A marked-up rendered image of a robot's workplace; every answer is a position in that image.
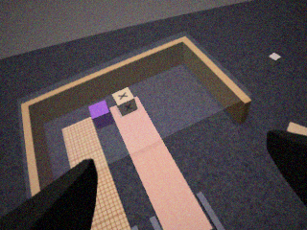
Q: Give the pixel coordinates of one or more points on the pink strip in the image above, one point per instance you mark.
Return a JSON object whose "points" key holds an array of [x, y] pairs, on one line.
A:
{"points": [[168, 191]]}

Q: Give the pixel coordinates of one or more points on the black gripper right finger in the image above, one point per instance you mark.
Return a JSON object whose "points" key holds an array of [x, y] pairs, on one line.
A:
{"points": [[289, 153]]}

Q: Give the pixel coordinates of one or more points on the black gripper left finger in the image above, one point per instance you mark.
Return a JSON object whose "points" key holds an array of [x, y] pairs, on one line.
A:
{"points": [[68, 203]]}

